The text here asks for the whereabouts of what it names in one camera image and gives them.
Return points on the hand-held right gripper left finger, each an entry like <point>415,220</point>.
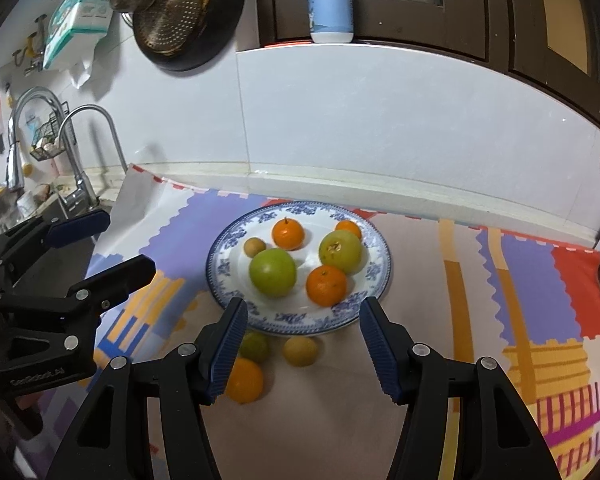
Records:
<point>227,355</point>

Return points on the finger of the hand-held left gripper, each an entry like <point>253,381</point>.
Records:
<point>82,225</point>
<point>117,275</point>

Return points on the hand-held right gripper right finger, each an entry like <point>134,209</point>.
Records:
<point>380,355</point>

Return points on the yellow-green tangerine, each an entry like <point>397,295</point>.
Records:
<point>255,345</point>

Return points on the small orange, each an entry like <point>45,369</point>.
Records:
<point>350,227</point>
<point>247,380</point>

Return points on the blue patterned white plate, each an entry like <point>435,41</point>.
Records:
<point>285,312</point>

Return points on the small tan round fruit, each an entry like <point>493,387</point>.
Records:
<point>300,351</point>
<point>255,246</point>

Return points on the large orange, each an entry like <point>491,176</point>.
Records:
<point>288,234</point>
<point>326,285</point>

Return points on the green apple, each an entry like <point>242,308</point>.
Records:
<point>273,272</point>
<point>341,251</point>

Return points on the white cup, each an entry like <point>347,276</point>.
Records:
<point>27,205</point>

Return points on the thin chrome gooseneck faucet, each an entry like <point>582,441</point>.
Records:
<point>87,155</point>

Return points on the colourful patterned tablecloth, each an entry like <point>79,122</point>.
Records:
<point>480,310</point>

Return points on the tall chrome pull-down faucet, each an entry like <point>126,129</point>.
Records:
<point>17,135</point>

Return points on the green white tissue pack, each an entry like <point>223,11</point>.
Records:
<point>80,10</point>

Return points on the copper perforated colander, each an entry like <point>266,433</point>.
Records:
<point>172,17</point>

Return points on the black frying pan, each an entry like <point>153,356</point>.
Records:
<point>220,20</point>

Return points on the white blue pump bottle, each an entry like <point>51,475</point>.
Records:
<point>330,5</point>

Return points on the yellow wall hooks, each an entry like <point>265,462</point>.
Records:
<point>27,52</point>

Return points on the dark wooden window frame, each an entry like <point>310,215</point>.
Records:
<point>455,5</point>

